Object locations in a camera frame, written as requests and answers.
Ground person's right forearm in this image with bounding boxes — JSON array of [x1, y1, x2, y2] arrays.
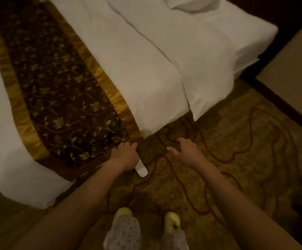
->
[[197, 161, 302, 250]]

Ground white bed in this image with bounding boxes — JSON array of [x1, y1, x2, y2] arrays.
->
[[0, 0, 279, 210]]

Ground dark wooden headboard panel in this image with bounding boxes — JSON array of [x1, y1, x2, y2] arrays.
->
[[223, 0, 302, 81]]

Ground person's yellow shoe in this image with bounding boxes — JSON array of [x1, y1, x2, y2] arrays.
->
[[164, 211, 181, 233], [113, 207, 133, 224]]

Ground white slipper grey trim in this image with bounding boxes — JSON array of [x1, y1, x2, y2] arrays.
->
[[135, 158, 148, 178]]

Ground person's left forearm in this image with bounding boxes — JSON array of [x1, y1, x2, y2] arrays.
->
[[10, 161, 130, 250]]

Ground person's right hand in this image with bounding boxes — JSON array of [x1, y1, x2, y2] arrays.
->
[[166, 137, 208, 170]]

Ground person's left hand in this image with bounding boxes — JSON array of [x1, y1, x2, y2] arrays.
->
[[109, 142, 141, 172]]

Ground person's left yellow shoe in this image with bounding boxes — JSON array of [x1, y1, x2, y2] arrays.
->
[[113, 207, 133, 224]]

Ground white pillow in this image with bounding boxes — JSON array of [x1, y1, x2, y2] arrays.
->
[[162, 0, 223, 13]]

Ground person's right yellow shoe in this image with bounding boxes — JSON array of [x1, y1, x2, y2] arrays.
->
[[164, 211, 181, 233]]

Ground white patterned trousers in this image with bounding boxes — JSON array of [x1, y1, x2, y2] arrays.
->
[[103, 215, 190, 250]]

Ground brown gold floral bed runner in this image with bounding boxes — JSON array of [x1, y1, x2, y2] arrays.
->
[[0, 0, 144, 180]]

